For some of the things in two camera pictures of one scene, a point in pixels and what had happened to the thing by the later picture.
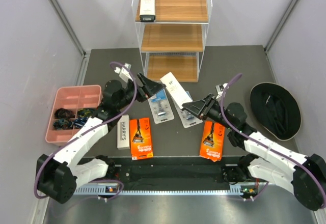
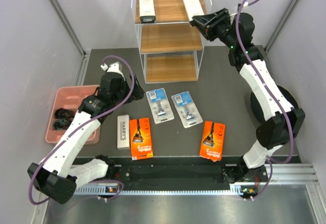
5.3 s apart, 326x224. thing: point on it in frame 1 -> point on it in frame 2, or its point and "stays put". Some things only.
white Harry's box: (147, 6) stays put
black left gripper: (150, 87) -> (138, 92)
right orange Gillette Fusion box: (212, 140) stays put
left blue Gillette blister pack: (161, 107) stays put
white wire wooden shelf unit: (171, 17) stays put
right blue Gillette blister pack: (187, 119) stays put
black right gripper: (202, 108) -> (207, 21)
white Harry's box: (175, 89) -> (192, 3)
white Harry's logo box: (123, 133) stays put
